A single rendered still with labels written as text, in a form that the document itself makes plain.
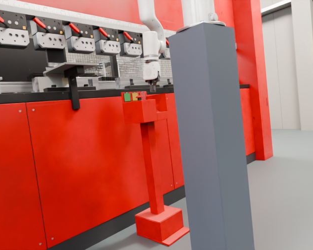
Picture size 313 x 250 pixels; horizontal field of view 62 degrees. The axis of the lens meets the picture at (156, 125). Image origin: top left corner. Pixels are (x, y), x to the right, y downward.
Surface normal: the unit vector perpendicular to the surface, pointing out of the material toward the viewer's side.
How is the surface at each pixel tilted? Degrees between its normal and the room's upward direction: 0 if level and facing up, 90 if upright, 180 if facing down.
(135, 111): 90
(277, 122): 90
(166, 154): 90
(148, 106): 90
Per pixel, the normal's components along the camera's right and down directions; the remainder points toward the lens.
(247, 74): -0.70, 0.13
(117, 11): 0.71, -0.04
